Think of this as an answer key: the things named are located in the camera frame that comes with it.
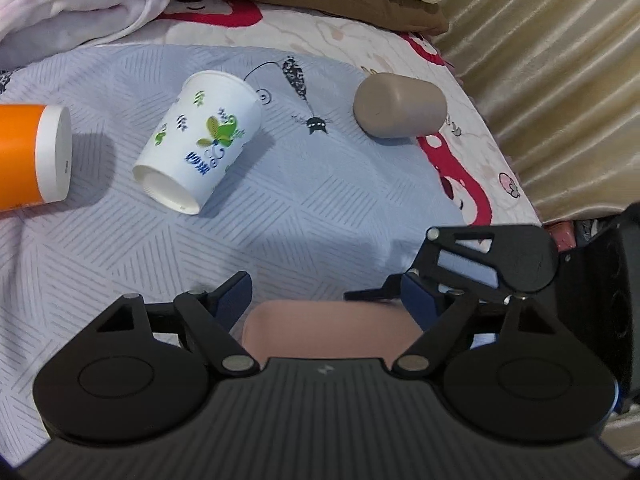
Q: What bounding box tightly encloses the light blue patterned cloth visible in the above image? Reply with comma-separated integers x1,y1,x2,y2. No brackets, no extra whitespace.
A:
0,43,501,466

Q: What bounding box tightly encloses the pink tumbler cup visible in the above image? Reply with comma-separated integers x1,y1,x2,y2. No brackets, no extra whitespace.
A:
241,300,423,364

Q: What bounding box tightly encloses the white paper cup green print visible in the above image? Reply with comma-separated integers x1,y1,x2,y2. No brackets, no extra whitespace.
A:
132,70,264,216

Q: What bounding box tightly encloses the beige curtain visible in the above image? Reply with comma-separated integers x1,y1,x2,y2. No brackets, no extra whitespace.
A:
437,0,639,458

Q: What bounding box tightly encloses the cartoon bear bed sheet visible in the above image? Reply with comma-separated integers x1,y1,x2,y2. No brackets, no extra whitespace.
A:
138,0,538,226

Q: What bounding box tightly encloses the taupe brown cup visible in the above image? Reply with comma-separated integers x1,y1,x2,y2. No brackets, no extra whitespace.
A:
352,73,448,139

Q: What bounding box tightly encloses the orange paper cup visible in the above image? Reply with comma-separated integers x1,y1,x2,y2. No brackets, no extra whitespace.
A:
0,104,72,210

